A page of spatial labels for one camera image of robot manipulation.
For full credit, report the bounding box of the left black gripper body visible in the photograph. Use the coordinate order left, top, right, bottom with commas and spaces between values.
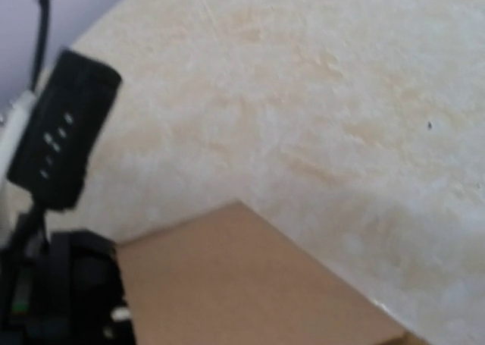
1, 208, 136, 344

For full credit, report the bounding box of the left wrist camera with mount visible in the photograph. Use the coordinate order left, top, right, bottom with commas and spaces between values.
1, 49, 122, 212

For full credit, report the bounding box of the brown cardboard box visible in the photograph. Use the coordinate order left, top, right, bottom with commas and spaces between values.
117, 203, 406, 344

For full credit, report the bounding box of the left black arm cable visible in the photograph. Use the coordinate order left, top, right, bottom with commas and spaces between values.
30, 0, 54, 92

